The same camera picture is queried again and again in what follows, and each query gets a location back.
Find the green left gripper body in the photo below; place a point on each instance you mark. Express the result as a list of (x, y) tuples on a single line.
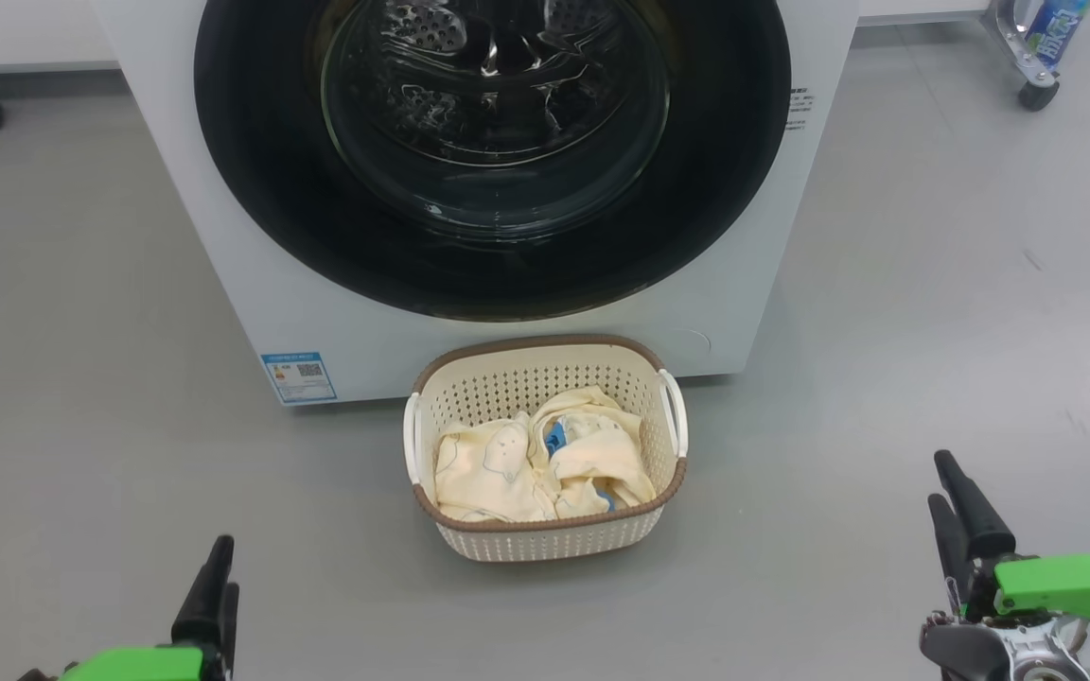
[(138, 665)]

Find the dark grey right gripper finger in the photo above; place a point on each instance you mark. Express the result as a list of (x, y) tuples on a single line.
[(954, 558), (975, 515)]

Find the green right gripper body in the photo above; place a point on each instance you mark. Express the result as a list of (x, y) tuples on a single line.
[(1065, 586)]

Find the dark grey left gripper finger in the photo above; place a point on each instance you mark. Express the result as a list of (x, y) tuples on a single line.
[(231, 634), (204, 605)]

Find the cream garment with blue outlines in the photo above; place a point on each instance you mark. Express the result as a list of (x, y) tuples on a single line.
[(488, 473)]

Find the cream garment with blue cuffs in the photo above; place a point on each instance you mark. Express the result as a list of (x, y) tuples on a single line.
[(602, 454)]

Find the round dark glass washer door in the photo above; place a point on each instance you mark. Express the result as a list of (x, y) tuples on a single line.
[(507, 255)]

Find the white front-load washing machine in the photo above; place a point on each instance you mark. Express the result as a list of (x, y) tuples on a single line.
[(223, 236)]

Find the blue energy label sticker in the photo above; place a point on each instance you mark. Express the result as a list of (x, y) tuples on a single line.
[(299, 376)]

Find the cream perforated laundry basket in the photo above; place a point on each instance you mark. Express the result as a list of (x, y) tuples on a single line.
[(545, 544)]

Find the round drain filter cover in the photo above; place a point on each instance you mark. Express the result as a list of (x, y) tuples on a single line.
[(689, 342)]

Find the metal stand foot with caster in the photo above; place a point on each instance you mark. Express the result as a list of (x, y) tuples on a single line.
[(1037, 93)]

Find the small printed text label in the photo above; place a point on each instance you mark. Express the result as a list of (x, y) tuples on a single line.
[(799, 109)]

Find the water bottle with blue label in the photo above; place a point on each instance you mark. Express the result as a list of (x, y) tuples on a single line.
[(1056, 28)]

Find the white partition panel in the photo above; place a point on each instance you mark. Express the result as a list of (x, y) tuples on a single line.
[(15, 33), (923, 8)]

